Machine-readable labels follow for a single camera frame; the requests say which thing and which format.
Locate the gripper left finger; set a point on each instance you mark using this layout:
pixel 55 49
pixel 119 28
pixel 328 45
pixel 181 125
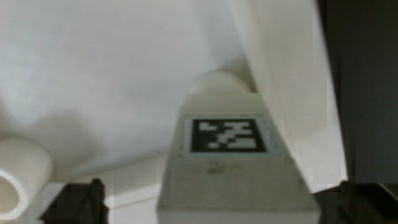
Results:
pixel 76 207

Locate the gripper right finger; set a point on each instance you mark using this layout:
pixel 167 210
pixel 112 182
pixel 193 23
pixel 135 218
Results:
pixel 359 204

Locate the white leg with tag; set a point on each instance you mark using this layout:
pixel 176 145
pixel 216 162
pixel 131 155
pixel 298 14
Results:
pixel 232 183

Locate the white square tabletop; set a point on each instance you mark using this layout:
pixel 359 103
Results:
pixel 99 60

